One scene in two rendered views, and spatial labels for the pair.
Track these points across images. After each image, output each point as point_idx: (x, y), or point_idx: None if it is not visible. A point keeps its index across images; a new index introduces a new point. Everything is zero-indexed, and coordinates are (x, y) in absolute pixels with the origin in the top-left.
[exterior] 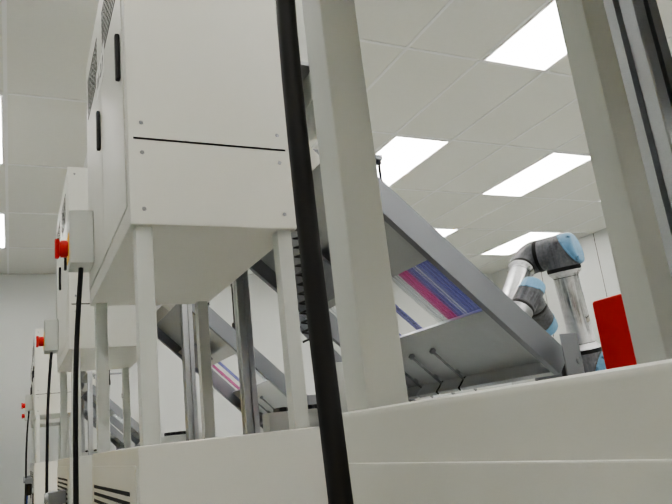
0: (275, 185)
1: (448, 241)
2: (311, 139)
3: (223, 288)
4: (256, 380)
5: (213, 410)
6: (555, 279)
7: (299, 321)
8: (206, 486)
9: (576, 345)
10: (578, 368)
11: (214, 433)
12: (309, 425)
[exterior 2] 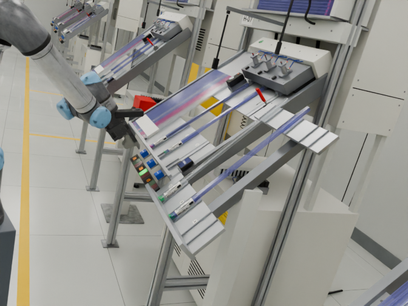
0: None
1: (192, 81)
2: (264, 29)
3: (308, 115)
4: (293, 177)
5: (308, 191)
6: (3, 51)
7: (245, 121)
8: None
9: (130, 118)
10: (130, 127)
11: (304, 204)
12: (236, 153)
